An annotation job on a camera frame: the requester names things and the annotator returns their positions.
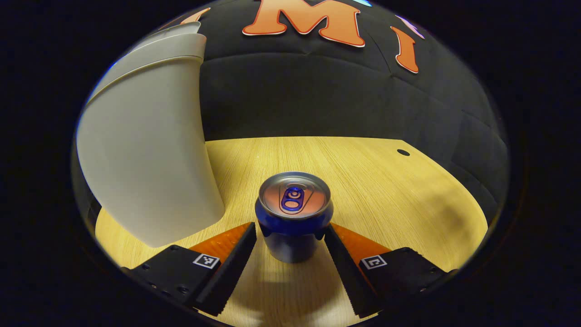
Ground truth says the white desktop garbage bin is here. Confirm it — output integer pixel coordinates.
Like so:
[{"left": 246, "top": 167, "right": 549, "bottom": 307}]
[{"left": 76, "top": 21, "right": 226, "bottom": 248}]

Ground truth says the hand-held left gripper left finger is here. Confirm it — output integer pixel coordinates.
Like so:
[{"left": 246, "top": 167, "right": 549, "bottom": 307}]
[{"left": 120, "top": 222, "right": 257, "bottom": 317}]

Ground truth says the light wooden desktop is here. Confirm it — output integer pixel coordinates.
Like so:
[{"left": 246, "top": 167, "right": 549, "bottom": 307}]
[{"left": 94, "top": 136, "right": 488, "bottom": 327}]

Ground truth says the blue pop can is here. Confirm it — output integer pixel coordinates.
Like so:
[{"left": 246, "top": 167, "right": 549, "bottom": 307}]
[{"left": 254, "top": 171, "right": 335, "bottom": 264}]

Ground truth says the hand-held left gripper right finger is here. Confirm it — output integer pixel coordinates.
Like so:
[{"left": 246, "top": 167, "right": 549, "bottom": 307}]
[{"left": 324, "top": 223, "right": 459, "bottom": 318}]

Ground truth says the black backdrop cloth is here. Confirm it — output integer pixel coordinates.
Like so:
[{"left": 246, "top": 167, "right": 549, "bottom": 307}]
[{"left": 154, "top": 0, "right": 509, "bottom": 223}]

